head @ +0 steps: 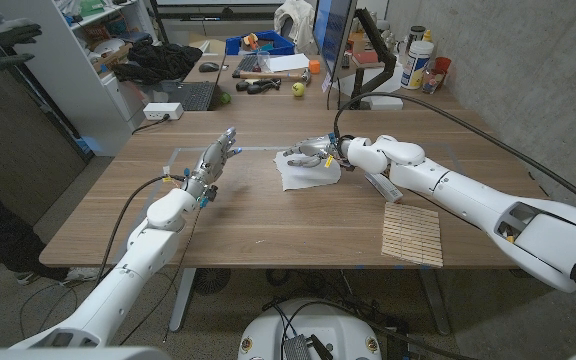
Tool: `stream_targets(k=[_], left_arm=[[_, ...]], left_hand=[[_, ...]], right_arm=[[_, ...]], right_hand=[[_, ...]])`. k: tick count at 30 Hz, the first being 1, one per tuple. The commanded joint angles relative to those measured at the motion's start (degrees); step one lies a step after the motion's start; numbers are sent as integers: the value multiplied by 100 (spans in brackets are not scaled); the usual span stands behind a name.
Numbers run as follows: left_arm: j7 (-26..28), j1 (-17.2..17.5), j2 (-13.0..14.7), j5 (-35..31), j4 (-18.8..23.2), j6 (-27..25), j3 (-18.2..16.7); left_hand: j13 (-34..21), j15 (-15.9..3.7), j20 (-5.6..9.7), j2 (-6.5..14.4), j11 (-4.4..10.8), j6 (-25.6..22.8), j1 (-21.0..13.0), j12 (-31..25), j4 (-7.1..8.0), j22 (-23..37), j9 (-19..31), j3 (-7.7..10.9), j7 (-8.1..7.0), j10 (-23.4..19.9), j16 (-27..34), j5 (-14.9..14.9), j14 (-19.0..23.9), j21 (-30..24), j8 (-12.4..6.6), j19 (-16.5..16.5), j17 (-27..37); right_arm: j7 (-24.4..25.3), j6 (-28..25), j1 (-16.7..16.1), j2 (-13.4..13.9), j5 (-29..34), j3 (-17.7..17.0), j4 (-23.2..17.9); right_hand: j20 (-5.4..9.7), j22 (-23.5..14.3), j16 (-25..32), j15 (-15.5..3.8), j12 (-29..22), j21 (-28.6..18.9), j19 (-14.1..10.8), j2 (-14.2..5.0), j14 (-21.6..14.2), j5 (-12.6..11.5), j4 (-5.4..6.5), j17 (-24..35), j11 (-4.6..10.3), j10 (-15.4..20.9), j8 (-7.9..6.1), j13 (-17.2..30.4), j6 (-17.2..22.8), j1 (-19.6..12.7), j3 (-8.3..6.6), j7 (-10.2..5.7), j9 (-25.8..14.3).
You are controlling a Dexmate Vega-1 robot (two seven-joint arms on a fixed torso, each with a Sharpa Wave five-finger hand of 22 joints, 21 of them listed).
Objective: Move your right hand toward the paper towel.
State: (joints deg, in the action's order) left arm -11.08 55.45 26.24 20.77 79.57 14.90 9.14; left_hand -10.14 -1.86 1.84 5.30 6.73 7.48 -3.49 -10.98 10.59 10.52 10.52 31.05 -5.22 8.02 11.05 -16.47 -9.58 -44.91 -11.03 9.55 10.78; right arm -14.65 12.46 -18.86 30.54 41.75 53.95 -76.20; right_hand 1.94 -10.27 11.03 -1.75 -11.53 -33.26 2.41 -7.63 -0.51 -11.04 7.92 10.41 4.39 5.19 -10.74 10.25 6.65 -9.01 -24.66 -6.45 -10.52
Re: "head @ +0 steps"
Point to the black computer mouse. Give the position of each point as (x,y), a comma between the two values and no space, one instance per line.
(209,67)

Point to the white barcode box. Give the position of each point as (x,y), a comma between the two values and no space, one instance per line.
(385,187)

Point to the glass jar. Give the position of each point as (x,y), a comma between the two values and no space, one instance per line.
(431,80)

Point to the blue plastic bin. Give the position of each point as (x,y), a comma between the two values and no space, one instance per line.
(280,47)

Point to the bamboo slat mat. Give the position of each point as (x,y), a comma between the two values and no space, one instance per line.
(413,235)

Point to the dark lid bottle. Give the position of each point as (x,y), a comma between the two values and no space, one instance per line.
(416,35)

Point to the white shelf unit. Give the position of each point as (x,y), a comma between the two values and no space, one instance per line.
(58,75)

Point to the clear plastic cup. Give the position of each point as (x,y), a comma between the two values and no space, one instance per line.
(263,61)

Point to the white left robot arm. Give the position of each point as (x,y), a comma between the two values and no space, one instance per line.
(118,285)

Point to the red cup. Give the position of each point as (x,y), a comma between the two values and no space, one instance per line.
(443,65)

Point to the orange cube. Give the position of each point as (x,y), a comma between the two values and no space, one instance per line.
(315,67)

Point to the white wipes canister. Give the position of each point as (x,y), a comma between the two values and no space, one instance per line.
(415,65)

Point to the white jacket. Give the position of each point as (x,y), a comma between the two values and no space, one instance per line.
(295,20)

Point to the black laptop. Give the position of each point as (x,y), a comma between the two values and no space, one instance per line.
(198,96)

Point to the black hand tool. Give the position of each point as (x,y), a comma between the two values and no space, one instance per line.
(260,87)

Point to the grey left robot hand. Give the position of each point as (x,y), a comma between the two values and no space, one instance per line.
(208,165)

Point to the small green ball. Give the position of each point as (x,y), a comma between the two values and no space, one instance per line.
(225,98)

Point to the white paper sheet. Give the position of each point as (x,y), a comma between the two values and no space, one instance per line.
(290,62)

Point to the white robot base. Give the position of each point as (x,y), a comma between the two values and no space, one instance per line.
(268,330)

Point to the cardboard box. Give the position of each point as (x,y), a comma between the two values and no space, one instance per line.
(113,59)

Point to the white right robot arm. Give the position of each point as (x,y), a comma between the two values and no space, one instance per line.
(468,200)

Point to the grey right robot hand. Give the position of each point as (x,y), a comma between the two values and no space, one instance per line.
(318,147)

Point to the yellow-green tennis ball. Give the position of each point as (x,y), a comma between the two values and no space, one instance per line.
(298,89)

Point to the black round fan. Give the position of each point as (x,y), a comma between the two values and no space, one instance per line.
(212,281)

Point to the black keyboard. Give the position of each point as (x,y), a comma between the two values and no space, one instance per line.
(245,65)

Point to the computer monitor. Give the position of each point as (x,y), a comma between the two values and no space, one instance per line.
(333,30)

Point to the grey table leg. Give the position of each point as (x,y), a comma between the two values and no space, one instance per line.
(183,300)
(435,300)

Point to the black cloth pile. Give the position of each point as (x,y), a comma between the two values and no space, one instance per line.
(160,62)

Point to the person's white-backed gloved hand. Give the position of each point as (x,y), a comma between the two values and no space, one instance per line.
(0,29)

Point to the small white box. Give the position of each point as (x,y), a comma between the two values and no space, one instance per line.
(388,104)

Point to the white paper towel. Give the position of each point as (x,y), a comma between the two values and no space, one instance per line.
(313,177)

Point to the white power strip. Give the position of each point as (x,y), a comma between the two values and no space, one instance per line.
(163,111)

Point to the white sneaker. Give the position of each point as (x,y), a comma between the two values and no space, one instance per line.
(80,275)

